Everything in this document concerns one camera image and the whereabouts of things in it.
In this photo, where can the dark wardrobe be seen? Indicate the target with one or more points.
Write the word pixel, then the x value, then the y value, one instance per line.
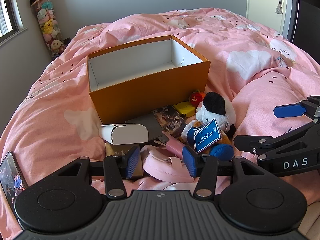
pixel 307 17

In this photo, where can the red crochet strawberry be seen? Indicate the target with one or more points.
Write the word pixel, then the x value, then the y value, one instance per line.
pixel 196 98

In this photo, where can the dark grey box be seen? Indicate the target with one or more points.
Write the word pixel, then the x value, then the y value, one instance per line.
pixel 150 125

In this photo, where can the window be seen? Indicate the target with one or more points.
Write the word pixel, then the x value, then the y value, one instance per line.
pixel 7 12

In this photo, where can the clear tube of plush toys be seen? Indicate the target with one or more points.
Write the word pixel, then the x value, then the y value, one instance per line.
pixel 50 27

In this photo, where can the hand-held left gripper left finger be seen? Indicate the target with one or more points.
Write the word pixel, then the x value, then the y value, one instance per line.
pixel 133 161

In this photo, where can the pink fabric pouch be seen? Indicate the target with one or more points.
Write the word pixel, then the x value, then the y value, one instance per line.
pixel 160 167

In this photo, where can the small hanging pouch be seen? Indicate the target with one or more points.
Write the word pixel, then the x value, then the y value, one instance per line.
pixel 279 8

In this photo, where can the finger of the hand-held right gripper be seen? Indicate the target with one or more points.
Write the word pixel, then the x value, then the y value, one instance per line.
pixel 252 141
pixel 287 111

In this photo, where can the illustrated card box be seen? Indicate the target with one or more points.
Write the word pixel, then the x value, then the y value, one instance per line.
pixel 170 120

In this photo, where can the white door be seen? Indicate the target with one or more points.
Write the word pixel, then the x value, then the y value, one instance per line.
pixel 262 2

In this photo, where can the pink folding comb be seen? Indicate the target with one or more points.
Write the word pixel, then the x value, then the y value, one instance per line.
pixel 175 148

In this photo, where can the gold box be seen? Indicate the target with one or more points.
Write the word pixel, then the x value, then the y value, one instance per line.
pixel 114 150

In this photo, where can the pink printed blanket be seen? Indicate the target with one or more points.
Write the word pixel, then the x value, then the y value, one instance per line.
pixel 50 100

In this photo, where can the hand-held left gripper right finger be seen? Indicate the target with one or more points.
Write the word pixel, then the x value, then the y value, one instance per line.
pixel 188 161

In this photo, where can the orange cardboard box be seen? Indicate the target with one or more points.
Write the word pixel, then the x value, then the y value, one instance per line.
pixel 150 92

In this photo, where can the black and white plush toy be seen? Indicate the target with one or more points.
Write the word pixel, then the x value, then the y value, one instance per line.
pixel 215 105

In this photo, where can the smartphone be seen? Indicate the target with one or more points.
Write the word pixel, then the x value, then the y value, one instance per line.
pixel 12 177

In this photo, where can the small white box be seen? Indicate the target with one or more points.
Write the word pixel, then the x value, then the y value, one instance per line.
pixel 125 135

